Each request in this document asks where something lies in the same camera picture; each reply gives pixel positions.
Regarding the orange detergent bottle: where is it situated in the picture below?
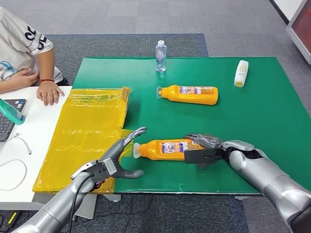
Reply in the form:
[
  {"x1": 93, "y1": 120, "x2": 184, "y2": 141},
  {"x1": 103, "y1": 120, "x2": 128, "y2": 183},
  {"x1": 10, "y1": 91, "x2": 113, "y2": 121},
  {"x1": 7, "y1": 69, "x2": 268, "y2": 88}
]
[
  {"x1": 156, "y1": 84, "x2": 219, "y2": 106},
  {"x1": 133, "y1": 139, "x2": 207, "y2": 161}
]

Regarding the teal spray bottle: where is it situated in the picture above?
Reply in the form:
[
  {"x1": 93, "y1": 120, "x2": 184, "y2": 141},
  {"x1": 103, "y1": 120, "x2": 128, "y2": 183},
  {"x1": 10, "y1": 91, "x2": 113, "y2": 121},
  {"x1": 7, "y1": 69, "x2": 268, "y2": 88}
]
[{"x1": 0, "y1": 99, "x2": 26, "y2": 126}]

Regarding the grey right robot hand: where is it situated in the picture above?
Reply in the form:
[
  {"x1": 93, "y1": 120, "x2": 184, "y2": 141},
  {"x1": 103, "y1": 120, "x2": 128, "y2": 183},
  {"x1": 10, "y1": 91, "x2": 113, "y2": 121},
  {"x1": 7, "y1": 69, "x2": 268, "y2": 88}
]
[{"x1": 183, "y1": 133, "x2": 223, "y2": 150}]

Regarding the small white bottle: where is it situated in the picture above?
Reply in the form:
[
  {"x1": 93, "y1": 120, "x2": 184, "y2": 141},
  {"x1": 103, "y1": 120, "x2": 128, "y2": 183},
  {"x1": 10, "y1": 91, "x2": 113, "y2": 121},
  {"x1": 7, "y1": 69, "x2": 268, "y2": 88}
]
[{"x1": 233, "y1": 60, "x2": 249, "y2": 88}]

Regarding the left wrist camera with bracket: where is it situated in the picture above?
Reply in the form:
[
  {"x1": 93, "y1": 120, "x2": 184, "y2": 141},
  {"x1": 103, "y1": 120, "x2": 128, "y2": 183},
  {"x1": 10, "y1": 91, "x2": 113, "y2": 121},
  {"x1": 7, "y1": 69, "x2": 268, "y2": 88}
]
[{"x1": 91, "y1": 158, "x2": 118, "y2": 185}]

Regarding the grey desk leg panel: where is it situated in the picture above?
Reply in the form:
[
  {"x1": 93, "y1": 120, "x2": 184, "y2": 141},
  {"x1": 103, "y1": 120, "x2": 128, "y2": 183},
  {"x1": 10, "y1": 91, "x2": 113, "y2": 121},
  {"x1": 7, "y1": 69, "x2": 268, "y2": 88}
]
[{"x1": 72, "y1": 194, "x2": 97, "y2": 220}]

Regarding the white cable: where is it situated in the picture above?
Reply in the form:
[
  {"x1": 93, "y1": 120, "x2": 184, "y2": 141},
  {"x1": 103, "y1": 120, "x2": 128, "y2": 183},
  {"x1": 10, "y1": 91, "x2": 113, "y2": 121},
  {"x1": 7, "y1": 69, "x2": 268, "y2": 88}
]
[
  {"x1": 0, "y1": 133, "x2": 32, "y2": 156},
  {"x1": 0, "y1": 159, "x2": 27, "y2": 193}
]

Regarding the white cabinet with red panel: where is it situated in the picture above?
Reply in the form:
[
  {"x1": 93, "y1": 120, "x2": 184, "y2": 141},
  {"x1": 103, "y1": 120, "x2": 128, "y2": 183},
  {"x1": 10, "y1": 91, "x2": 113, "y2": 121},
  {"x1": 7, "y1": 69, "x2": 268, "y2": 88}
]
[{"x1": 285, "y1": 0, "x2": 311, "y2": 65}]

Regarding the person's right hand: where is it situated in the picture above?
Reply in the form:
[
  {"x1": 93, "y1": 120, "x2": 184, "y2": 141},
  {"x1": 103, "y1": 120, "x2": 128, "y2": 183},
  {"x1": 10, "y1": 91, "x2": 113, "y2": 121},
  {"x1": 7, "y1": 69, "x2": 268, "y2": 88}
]
[{"x1": 11, "y1": 68, "x2": 40, "y2": 88}]

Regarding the black device with yellow stripe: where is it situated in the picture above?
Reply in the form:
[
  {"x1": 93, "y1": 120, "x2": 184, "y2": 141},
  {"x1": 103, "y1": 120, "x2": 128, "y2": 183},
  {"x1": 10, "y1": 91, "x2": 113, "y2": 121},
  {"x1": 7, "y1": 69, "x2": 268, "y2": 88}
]
[{"x1": 0, "y1": 210, "x2": 23, "y2": 233}]

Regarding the yellow plastic-wrapped board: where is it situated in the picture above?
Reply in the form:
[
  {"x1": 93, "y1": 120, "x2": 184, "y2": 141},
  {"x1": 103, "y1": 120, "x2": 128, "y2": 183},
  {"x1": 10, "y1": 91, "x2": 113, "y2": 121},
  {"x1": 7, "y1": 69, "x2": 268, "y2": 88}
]
[{"x1": 32, "y1": 86, "x2": 135, "y2": 195}]

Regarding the person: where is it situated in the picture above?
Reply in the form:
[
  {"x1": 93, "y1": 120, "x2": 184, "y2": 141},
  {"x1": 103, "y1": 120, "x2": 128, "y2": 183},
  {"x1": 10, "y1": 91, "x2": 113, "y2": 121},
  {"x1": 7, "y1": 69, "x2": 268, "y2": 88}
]
[{"x1": 0, "y1": 6, "x2": 69, "y2": 107}]

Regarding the green table mat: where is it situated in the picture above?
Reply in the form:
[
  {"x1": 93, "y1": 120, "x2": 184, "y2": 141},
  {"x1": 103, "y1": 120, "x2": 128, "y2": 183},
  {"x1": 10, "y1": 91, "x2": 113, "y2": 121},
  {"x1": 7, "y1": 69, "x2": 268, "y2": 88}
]
[{"x1": 72, "y1": 57, "x2": 311, "y2": 196}]

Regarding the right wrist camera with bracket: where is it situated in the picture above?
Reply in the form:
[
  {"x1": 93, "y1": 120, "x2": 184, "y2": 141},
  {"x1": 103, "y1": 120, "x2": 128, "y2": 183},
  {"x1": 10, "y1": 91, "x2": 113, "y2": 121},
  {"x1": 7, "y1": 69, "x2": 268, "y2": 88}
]
[{"x1": 183, "y1": 148, "x2": 225, "y2": 165}]

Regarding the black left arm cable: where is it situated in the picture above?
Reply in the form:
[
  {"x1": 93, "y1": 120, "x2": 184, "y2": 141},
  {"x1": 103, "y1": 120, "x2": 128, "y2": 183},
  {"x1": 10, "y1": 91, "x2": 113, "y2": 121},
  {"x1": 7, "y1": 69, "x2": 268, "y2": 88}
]
[{"x1": 69, "y1": 173, "x2": 94, "y2": 233}]

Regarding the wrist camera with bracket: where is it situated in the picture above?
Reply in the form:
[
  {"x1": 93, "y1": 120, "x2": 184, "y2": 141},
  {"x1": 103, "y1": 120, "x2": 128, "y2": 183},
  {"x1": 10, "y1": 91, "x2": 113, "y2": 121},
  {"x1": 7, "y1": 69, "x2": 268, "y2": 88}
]
[
  {"x1": 91, "y1": 158, "x2": 118, "y2": 185},
  {"x1": 183, "y1": 148, "x2": 225, "y2": 165}
]

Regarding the clear water bottle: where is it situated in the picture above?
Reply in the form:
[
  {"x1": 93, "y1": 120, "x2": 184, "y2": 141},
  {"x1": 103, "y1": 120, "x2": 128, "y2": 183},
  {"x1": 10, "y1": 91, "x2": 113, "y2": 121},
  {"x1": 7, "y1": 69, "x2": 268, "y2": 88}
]
[{"x1": 156, "y1": 40, "x2": 168, "y2": 74}]

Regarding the person's left hand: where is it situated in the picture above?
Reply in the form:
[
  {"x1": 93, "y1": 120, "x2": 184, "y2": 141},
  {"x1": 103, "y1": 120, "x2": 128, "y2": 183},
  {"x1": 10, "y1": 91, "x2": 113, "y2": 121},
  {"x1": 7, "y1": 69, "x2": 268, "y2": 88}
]
[{"x1": 36, "y1": 81, "x2": 65, "y2": 107}]

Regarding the dark laptop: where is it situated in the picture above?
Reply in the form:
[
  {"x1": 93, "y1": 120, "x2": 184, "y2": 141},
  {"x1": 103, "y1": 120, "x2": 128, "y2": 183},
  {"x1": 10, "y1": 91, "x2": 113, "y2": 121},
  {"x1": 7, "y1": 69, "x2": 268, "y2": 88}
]
[{"x1": 0, "y1": 99, "x2": 26, "y2": 143}]

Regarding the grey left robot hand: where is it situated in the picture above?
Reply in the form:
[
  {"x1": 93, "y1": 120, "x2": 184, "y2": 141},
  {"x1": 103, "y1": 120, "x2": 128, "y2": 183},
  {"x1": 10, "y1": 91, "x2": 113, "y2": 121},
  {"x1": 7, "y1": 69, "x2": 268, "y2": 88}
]
[{"x1": 100, "y1": 126, "x2": 148, "y2": 180}]

